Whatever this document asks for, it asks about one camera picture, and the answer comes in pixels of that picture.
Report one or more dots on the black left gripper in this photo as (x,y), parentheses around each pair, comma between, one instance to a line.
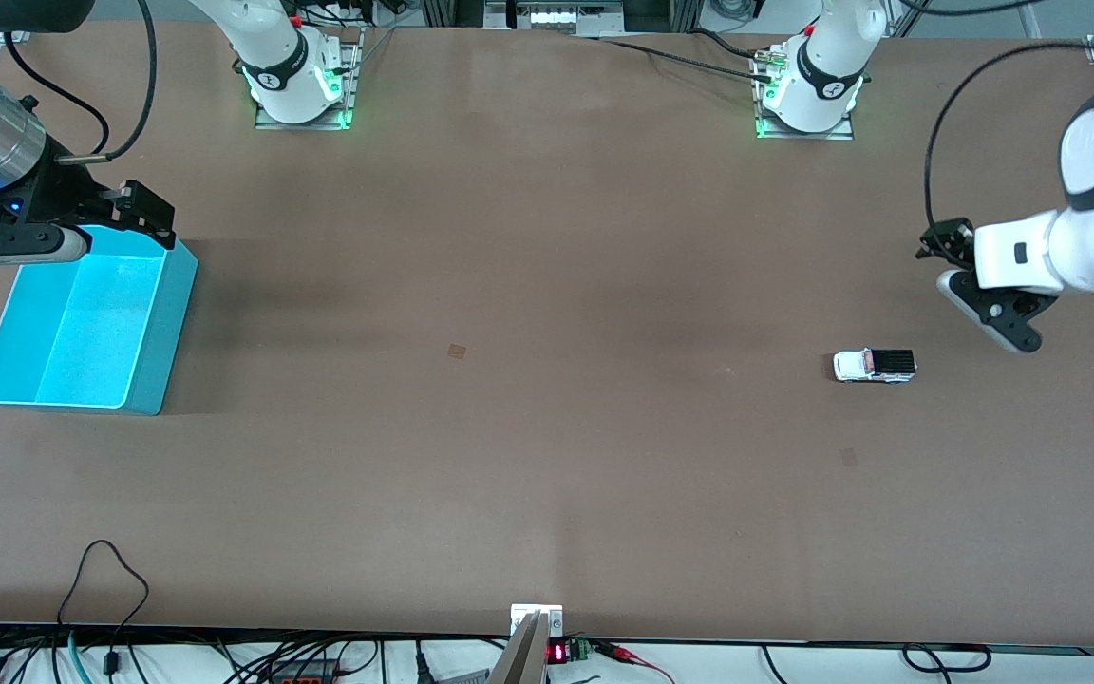
(952,239)

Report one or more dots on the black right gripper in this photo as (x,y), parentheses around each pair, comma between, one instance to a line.
(66,188)

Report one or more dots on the white jeep toy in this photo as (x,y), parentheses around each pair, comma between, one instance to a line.
(875,366)

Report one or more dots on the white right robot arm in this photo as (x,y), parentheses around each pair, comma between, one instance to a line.
(281,66)

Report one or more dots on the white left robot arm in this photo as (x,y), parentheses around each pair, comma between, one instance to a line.
(822,76)

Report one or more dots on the teal plastic bin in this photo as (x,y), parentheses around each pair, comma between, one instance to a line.
(82,323)

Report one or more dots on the grey box with white lights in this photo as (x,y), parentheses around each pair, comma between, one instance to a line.
(555,15)

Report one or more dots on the black orange power strip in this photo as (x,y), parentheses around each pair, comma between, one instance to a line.
(305,674)

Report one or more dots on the red digit display module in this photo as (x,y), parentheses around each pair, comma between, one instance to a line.
(558,653)

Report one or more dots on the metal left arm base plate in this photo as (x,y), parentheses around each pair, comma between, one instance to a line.
(846,128)

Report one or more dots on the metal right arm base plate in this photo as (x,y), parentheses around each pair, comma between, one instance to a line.
(349,95)

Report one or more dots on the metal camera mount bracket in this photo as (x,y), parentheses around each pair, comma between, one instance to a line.
(530,632)

